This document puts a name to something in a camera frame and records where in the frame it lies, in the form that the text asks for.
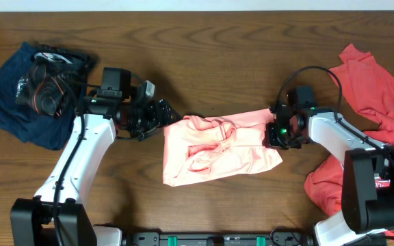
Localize pink shirt with bronze lettering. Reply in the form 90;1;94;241
163;109;283;187

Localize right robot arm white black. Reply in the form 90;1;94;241
263;105;394;245

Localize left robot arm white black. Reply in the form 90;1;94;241
10;97;181;245

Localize black shirt orange swirl print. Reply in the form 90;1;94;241
16;44;96;118

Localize red shirt with navy lettering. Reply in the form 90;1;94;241
304;44;394;216

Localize navy blue folded shirt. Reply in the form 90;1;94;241
0;42;75;150

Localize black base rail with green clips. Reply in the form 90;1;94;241
94;225;317;246

